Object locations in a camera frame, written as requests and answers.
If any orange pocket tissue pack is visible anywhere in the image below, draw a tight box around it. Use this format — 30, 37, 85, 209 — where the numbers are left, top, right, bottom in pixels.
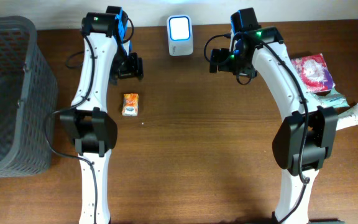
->
122, 93, 139, 116

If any red purple tissue pack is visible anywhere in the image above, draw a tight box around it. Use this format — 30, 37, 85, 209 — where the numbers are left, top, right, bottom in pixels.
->
291, 54, 336, 93

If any teal wipes packet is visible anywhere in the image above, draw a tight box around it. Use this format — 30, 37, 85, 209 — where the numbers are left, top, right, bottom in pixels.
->
312, 88, 349, 108

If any white green cream tube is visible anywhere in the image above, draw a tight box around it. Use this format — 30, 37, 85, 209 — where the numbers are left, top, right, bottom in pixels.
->
336, 104, 358, 131

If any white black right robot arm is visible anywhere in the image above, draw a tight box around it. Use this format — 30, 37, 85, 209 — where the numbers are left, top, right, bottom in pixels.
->
206, 7, 338, 223

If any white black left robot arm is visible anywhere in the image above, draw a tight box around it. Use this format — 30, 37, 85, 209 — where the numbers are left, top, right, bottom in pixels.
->
59, 6, 144, 223

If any white barcode scanner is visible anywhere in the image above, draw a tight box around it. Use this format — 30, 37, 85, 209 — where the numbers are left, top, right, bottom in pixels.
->
167, 15, 194, 57

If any grey plastic basket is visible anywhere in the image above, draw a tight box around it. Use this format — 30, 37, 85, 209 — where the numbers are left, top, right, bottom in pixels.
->
0, 16, 58, 178

